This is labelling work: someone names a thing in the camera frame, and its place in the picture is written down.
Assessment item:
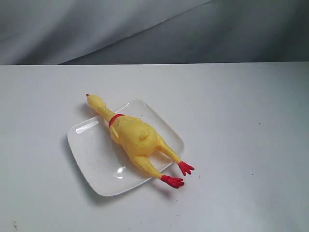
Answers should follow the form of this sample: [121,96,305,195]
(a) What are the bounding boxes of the white square plate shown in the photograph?
[67,100,184,197]

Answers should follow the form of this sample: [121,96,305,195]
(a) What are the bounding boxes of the yellow rubber chicken toy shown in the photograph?
[86,94,194,189]

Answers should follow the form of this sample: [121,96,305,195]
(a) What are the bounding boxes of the grey backdrop cloth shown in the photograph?
[0,0,309,65]

